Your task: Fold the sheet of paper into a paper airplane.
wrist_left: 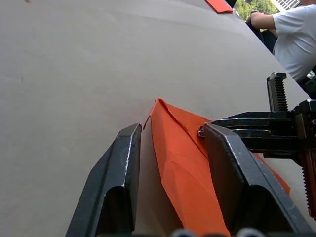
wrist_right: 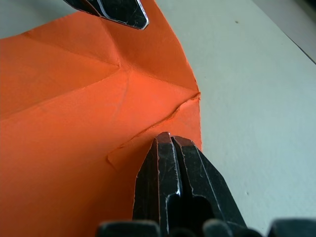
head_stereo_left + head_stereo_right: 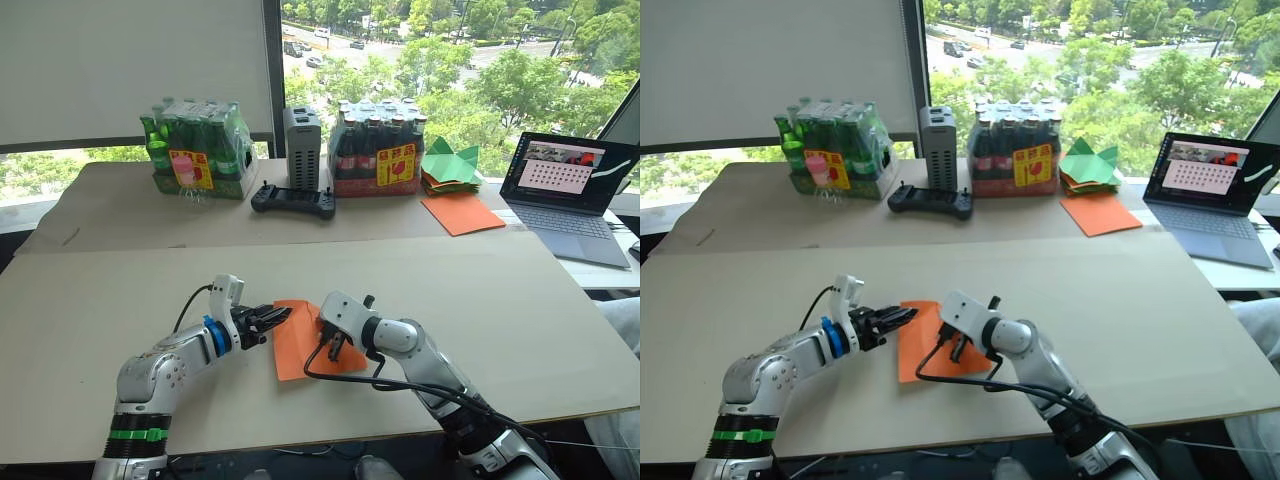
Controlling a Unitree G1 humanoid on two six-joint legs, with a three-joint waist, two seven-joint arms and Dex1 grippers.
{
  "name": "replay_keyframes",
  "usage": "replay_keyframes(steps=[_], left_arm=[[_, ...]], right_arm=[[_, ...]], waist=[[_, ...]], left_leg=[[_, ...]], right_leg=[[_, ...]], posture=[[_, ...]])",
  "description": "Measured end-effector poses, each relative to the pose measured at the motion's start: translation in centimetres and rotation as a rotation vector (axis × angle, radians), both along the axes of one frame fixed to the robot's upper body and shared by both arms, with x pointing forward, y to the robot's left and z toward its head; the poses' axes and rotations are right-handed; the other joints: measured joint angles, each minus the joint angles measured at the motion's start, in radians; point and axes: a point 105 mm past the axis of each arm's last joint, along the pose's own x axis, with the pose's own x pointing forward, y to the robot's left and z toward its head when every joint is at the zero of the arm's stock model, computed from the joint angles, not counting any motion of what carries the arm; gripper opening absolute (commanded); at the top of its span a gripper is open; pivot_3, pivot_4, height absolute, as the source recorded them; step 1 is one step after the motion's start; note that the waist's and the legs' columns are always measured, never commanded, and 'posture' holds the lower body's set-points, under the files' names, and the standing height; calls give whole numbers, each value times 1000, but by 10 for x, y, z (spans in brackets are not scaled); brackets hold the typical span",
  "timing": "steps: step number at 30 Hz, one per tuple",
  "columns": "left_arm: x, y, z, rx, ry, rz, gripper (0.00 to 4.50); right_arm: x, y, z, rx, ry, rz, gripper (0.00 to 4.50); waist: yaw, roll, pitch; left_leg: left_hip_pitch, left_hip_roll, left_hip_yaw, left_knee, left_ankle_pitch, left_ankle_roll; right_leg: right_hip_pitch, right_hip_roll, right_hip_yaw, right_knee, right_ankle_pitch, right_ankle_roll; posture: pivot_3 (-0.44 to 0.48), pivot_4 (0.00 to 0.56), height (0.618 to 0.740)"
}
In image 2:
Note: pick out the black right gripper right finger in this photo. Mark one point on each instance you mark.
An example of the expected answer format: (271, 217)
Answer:
(202, 177)

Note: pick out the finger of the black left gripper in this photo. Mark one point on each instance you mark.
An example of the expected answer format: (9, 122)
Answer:
(118, 11)

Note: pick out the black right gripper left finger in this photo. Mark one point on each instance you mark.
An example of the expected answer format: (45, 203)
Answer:
(163, 172)

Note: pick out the orange paper sheet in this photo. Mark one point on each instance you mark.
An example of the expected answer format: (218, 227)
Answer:
(61, 111)

